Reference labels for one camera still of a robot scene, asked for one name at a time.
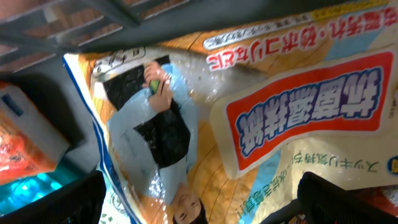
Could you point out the teal mouthwash bottle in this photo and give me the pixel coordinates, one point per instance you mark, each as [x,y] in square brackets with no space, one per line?
[22,192]

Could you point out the grey plastic mesh basket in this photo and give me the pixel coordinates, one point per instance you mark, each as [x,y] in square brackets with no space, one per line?
[35,35]

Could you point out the orange tissue pack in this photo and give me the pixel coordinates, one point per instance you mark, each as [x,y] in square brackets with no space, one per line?
[30,144]

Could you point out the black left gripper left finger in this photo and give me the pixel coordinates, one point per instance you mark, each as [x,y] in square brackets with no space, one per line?
[80,202]

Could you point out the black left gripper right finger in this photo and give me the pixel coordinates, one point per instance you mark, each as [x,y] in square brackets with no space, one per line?
[324,202]

